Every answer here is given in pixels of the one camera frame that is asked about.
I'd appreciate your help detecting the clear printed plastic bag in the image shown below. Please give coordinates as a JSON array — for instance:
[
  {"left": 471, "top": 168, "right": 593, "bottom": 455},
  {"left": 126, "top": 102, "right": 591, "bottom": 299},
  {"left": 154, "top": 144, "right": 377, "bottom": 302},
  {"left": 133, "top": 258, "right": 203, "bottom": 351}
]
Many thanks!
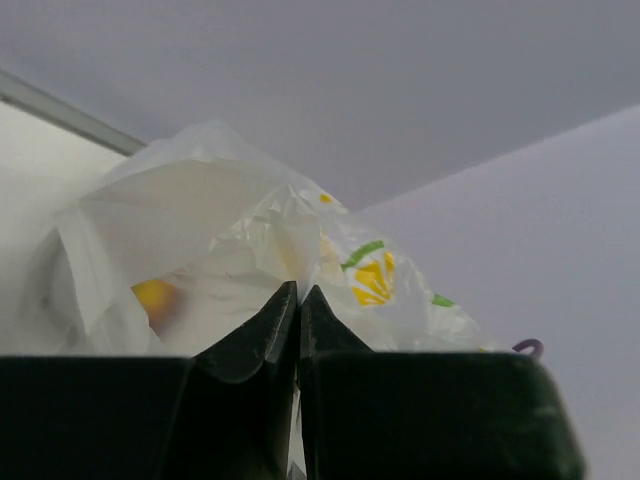
[{"left": 13, "top": 121, "right": 496, "bottom": 355}]

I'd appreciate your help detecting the yellow fake fruit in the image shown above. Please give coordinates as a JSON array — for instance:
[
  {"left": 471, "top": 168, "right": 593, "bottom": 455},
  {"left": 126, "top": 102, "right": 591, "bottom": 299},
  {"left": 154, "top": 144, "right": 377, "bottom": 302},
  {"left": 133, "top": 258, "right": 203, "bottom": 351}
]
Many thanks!
[{"left": 132, "top": 279, "right": 180, "bottom": 324}]

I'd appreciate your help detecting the rear aluminium table edge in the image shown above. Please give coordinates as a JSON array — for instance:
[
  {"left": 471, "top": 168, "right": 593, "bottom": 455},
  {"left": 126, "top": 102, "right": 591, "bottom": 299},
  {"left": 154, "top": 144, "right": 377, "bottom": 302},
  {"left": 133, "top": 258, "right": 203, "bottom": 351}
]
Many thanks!
[{"left": 1, "top": 70, "right": 145, "bottom": 156}]

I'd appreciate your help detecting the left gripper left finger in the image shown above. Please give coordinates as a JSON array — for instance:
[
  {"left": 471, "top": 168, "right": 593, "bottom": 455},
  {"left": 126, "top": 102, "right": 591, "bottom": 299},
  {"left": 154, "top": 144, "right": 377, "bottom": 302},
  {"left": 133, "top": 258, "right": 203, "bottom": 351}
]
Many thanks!
[{"left": 1, "top": 282, "right": 297, "bottom": 479}]

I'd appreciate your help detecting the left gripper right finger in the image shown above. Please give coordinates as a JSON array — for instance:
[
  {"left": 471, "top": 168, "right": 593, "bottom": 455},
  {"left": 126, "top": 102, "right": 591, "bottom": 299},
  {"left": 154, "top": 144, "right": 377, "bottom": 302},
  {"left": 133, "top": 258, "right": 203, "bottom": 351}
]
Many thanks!
[{"left": 299, "top": 288, "right": 586, "bottom": 479}]

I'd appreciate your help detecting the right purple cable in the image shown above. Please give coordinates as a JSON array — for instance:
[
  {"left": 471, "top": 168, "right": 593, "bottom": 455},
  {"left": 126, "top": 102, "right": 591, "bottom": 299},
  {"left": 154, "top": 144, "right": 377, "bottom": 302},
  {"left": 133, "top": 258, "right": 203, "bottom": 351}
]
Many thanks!
[{"left": 510, "top": 338, "right": 545, "bottom": 358}]

